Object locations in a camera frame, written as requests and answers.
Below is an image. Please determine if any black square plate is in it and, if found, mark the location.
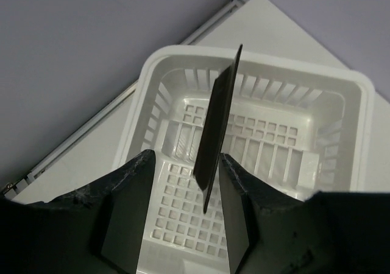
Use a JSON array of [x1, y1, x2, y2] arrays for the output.
[[193, 46, 243, 214]]

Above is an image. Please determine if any white plastic dish rack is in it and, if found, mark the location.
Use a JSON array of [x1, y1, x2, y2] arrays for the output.
[[113, 46, 375, 273]]

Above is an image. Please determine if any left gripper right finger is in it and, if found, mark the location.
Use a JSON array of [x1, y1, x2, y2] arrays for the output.
[[219, 153, 389, 273]]

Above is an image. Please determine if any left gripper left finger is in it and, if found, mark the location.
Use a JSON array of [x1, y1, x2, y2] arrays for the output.
[[1, 149, 156, 273]]

